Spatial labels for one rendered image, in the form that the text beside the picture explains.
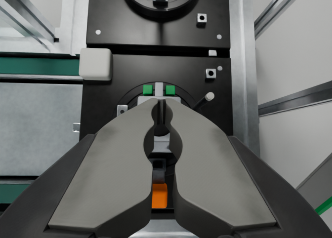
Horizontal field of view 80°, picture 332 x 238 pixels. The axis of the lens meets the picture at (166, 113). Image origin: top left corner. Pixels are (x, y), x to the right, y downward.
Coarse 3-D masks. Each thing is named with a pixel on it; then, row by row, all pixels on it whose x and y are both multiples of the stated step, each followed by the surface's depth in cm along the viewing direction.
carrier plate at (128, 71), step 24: (120, 72) 32; (144, 72) 32; (168, 72) 32; (192, 72) 33; (216, 72) 33; (96, 96) 31; (120, 96) 31; (192, 96) 32; (216, 96) 32; (96, 120) 31; (216, 120) 32; (168, 192) 30
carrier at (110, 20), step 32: (96, 0) 33; (128, 0) 33; (160, 0) 31; (192, 0) 33; (224, 0) 34; (96, 32) 32; (128, 32) 33; (160, 32) 33; (192, 32) 33; (224, 32) 34
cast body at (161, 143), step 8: (160, 88) 24; (144, 96) 20; (152, 96) 20; (160, 96) 20; (168, 96) 20; (160, 120) 19; (160, 128) 19; (160, 136) 19; (168, 136) 20; (160, 144) 22; (168, 144) 22; (152, 152) 22; (160, 152) 22; (168, 152) 22
